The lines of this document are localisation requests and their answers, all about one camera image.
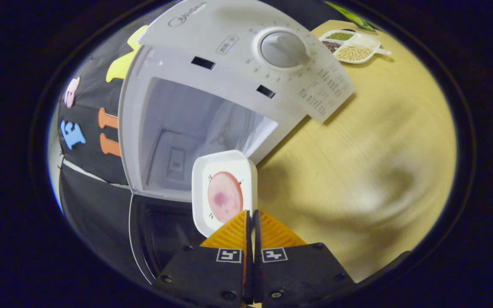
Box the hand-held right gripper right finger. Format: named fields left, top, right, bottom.
left=252, top=209, right=356, bottom=308

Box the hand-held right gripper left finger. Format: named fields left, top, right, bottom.
left=152, top=210, right=250, bottom=307

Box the white plate with pink ham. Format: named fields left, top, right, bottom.
left=192, top=150, right=258, bottom=238

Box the white microwave oven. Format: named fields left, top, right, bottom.
left=118, top=0, right=356, bottom=285

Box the black backdrop cloth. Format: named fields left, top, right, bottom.
left=50, top=24, right=148, bottom=257

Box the white divided dish with beans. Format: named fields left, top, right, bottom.
left=318, top=29, right=392, bottom=65

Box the green drink bottle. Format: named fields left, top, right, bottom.
left=326, top=1, right=376, bottom=33

